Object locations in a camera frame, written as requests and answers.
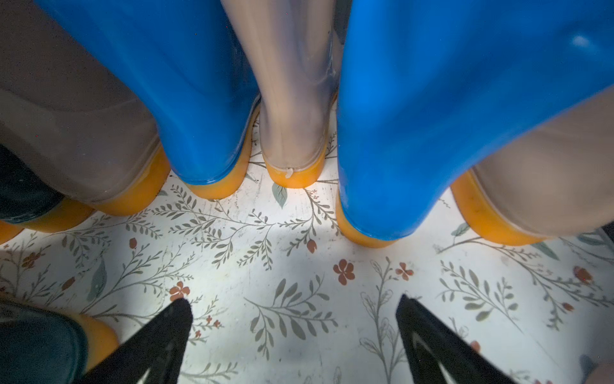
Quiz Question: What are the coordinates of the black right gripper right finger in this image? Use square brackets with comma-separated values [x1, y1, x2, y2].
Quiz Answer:
[396, 295, 514, 384]

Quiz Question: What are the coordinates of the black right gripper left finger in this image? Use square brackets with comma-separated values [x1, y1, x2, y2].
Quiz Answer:
[77, 299, 193, 384]

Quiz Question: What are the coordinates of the teal rain boot carried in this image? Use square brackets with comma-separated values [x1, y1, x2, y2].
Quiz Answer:
[1, 294, 119, 383]

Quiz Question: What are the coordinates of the teal rain boot back row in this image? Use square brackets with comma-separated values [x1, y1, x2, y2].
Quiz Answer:
[1, 147, 94, 243]

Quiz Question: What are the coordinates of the beige rain boot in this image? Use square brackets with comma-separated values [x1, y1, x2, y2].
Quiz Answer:
[222, 1, 342, 189]
[1, 1, 170, 216]
[451, 87, 613, 246]

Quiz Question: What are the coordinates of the blue rain boot right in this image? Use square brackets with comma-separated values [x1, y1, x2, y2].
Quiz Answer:
[337, 1, 613, 247]

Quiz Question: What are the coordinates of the blue rain boot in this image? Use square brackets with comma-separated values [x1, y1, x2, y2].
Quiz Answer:
[40, 1, 259, 199]
[337, 1, 613, 247]

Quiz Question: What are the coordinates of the blue rain boot left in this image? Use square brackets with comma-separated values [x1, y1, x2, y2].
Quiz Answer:
[40, 1, 259, 199]

